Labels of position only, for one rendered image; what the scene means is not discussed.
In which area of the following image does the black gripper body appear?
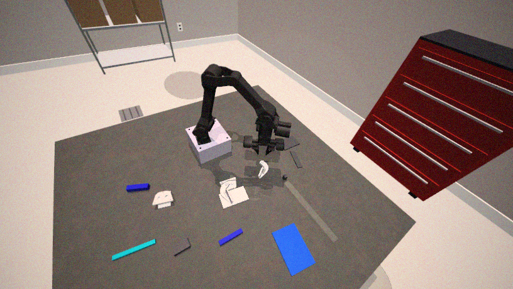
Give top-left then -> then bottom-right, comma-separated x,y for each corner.
243,133 -> 284,151

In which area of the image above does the blue flat rectangular plate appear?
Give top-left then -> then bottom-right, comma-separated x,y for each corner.
272,223 -> 316,276

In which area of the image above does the blue rectangular bar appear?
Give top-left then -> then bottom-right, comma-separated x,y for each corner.
219,229 -> 243,246

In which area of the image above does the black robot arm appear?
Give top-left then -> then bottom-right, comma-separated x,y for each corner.
192,63 -> 292,145

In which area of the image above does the cyan flat bar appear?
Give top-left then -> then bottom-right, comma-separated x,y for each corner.
112,239 -> 156,261

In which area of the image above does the blue rectangular block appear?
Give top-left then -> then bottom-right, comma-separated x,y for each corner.
126,183 -> 150,192

